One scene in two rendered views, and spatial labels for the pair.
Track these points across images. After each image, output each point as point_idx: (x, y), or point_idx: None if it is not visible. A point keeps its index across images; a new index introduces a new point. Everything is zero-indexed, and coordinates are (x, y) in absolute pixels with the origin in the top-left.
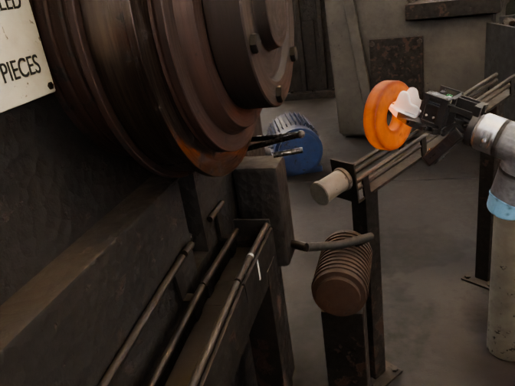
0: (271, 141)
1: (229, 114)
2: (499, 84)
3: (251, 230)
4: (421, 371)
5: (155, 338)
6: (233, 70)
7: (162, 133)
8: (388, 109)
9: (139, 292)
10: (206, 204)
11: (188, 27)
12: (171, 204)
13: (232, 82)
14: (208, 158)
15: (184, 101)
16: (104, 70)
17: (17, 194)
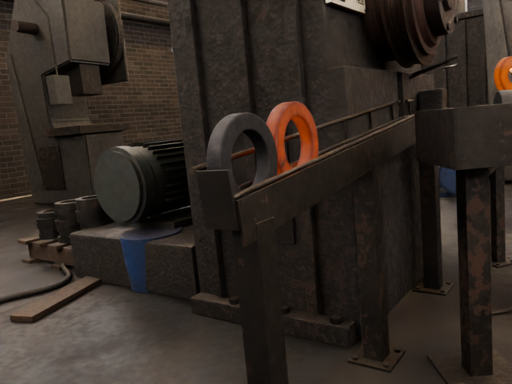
0: (441, 62)
1: (427, 28)
2: None
3: None
4: None
5: (382, 122)
6: (430, 8)
7: (401, 27)
8: (510, 70)
9: (380, 97)
10: (405, 95)
11: None
12: (393, 78)
13: (430, 14)
14: (415, 47)
15: (411, 14)
16: (386, 1)
17: (351, 40)
